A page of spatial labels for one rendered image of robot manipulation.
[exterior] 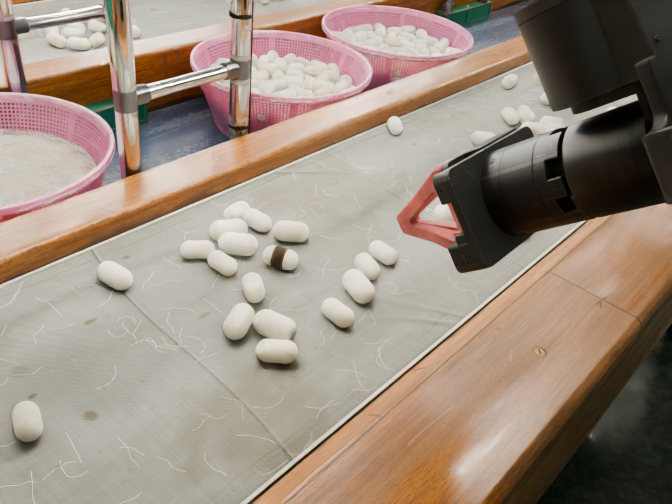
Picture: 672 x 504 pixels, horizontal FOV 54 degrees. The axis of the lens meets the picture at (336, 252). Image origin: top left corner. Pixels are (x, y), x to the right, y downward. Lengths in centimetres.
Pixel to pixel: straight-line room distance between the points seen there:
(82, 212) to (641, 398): 140
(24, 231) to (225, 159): 23
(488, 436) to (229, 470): 18
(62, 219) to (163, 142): 35
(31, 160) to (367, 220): 39
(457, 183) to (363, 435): 18
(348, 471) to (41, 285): 32
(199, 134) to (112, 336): 49
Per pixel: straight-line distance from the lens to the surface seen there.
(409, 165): 83
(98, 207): 67
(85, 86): 99
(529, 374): 54
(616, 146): 37
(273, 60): 111
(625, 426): 168
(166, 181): 71
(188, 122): 103
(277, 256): 61
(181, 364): 54
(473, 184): 41
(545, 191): 40
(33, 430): 49
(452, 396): 50
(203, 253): 62
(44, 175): 79
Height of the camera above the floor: 113
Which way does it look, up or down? 36 degrees down
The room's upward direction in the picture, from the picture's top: 7 degrees clockwise
